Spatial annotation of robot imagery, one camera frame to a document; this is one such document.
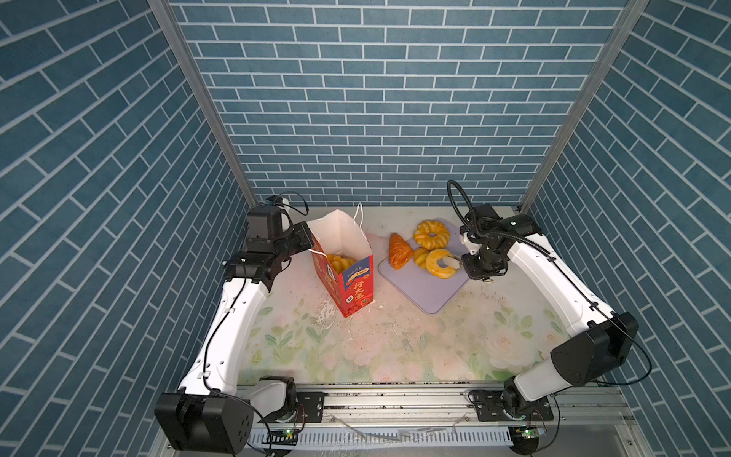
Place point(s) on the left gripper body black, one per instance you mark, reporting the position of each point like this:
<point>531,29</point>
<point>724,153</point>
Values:
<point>292,242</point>

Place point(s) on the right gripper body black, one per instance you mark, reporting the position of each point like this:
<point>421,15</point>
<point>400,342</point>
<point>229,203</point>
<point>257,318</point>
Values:
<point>481,263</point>

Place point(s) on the metal tongs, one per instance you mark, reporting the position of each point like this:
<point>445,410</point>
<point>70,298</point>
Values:
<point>451,262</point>

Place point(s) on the large ring-shaped fake bread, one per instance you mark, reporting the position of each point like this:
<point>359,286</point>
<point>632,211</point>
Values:
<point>432,234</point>

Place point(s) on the glazed fake donut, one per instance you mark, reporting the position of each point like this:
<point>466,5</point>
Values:
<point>435,268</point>

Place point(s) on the small striped fake bun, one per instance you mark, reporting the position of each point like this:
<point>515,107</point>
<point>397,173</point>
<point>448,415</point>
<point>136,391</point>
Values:
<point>420,256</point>

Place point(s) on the red white paper bag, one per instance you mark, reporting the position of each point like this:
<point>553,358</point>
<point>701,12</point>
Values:
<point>340,233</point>

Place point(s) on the round striped fake bun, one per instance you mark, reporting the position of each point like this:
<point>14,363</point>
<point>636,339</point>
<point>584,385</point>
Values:
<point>340,264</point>

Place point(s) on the brown fake croissant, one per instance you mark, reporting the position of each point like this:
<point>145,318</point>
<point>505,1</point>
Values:
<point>400,252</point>

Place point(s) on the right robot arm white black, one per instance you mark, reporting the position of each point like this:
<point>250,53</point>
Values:
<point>599,339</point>

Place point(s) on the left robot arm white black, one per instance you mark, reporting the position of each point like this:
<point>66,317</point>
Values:
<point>205,413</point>

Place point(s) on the lavender plastic tray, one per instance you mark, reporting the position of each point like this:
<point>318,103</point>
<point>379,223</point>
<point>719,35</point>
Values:
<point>424,290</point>

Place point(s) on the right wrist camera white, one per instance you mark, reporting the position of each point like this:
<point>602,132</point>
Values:
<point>472,247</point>

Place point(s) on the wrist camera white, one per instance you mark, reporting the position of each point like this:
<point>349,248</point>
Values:
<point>472,247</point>
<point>282,204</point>

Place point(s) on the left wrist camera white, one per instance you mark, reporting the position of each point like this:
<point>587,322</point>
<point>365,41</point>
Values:
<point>282,204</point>

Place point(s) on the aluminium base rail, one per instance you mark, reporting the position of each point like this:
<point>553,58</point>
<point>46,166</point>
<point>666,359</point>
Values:
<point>461,419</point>

